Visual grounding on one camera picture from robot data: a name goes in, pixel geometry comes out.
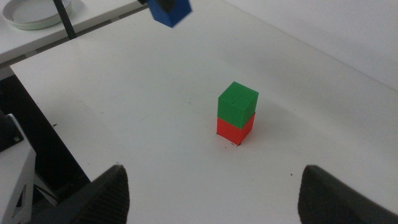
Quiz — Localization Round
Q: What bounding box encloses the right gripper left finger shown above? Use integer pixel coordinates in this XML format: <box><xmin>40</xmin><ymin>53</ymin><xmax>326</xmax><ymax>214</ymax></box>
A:
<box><xmin>29</xmin><ymin>164</ymin><xmax>131</xmax><ymax>224</ymax></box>

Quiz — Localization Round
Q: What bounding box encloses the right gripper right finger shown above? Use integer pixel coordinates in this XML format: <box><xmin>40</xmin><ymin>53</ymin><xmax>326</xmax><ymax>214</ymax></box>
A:
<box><xmin>297</xmin><ymin>164</ymin><xmax>398</xmax><ymax>224</ymax></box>

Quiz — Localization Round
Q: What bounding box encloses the blue cube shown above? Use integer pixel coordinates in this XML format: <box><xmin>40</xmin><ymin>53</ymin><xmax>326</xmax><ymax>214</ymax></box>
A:
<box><xmin>145</xmin><ymin>0</ymin><xmax>193</xmax><ymax>29</ymax></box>

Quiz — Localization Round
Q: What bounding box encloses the red cube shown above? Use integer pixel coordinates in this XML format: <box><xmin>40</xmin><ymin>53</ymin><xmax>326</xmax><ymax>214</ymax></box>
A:
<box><xmin>216</xmin><ymin>112</ymin><xmax>256</xmax><ymax>146</ymax></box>

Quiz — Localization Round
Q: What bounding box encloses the green cube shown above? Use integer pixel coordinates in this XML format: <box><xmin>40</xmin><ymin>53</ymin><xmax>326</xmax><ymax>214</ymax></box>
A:
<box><xmin>217</xmin><ymin>81</ymin><xmax>259</xmax><ymax>130</ymax></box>

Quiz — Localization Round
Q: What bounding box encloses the white side table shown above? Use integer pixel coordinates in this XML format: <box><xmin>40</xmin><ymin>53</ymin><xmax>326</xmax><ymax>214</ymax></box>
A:
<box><xmin>0</xmin><ymin>0</ymin><xmax>147</xmax><ymax>65</ymax></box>

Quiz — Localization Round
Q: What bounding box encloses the black pole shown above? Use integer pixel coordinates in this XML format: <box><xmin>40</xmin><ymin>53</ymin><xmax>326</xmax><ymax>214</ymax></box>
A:
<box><xmin>52</xmin><ymin>0</ymin><xmax>78</xmax><ymax>40</ymax></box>

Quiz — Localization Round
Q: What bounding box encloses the white round plate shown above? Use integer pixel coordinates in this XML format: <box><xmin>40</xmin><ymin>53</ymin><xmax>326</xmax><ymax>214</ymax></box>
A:
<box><xmin>2</xmin><ymin>0</ymin><xmax>73</xmax><ymax>31</ymax></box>

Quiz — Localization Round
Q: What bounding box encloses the white metal bracket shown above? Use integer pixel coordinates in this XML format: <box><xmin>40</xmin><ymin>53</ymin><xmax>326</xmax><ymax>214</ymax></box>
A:
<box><xmin>0</xmin><ymin>113</ymin><xmax>37</xmax><ymax>224</ymax></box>

